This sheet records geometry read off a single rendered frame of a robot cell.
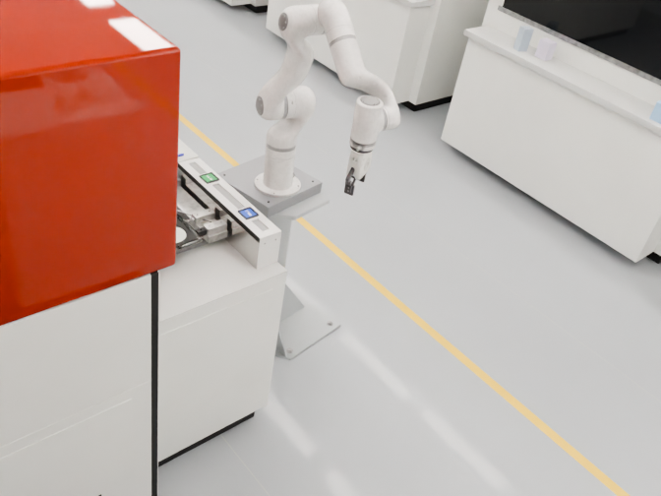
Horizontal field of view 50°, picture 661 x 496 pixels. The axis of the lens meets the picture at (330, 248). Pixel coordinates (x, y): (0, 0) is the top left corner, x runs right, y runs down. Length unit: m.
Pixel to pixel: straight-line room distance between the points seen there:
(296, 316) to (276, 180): 0.95
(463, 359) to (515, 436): 0.48
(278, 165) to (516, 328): 1.71
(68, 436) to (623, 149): 3.43
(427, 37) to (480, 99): 0.80
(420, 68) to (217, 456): 3.58
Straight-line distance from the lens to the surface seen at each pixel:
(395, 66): 5.49
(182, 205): 2.72
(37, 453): 2.13
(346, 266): 3.94
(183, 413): 2.73
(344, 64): 2.24
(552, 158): 4.75
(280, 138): 2.75
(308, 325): 3.52
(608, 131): 4.51
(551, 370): 3.75
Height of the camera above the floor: 2.43
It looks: 37 degrees down
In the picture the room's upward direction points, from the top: 11 degrees clockwise
